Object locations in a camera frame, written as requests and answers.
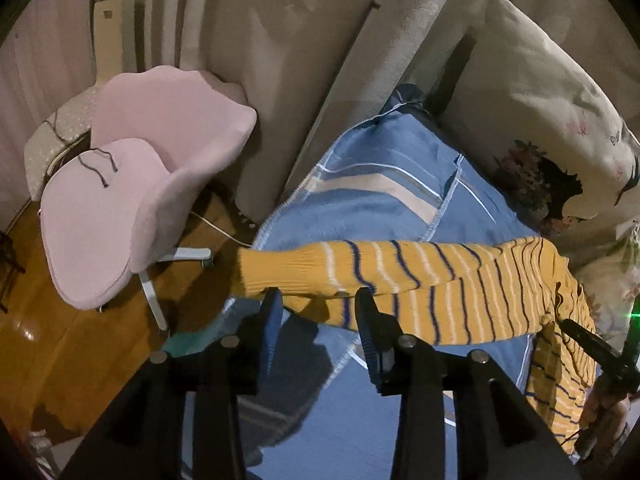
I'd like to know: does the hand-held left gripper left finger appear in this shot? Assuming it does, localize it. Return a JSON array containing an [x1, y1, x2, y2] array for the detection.
[[60, 287, 285, 480]]

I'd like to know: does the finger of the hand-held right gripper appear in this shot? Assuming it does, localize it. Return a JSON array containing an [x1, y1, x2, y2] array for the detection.
[[559, 318, 636, 386]]

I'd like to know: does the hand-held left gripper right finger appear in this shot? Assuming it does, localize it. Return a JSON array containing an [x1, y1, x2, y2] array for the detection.
[[354, 288, 582, 480]]

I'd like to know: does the yellow striped knit sweater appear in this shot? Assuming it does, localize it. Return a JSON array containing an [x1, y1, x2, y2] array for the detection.
[[234, 236, 599, 456]]

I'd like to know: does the person's right hand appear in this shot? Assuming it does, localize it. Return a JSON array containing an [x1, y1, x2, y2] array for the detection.
[[583, 378, 632, 461]]

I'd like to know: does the blue striped blanket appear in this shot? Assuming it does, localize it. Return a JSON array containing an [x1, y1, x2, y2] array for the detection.
[[180, 83, 551, 480]]

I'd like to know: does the pink swivel chair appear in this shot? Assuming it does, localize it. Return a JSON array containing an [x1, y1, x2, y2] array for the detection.
[[41, 65, 259, 332]]

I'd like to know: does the floral cream pillow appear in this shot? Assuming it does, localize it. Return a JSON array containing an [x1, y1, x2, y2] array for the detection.
[[436, 0, 640, 231]]

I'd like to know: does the beige curtain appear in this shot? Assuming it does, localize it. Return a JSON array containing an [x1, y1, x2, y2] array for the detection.
[[90, 0, 481, 221]]

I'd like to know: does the white power cable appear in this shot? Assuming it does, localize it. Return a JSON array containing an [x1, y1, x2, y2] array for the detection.
[[188, 210, 254, 248]]

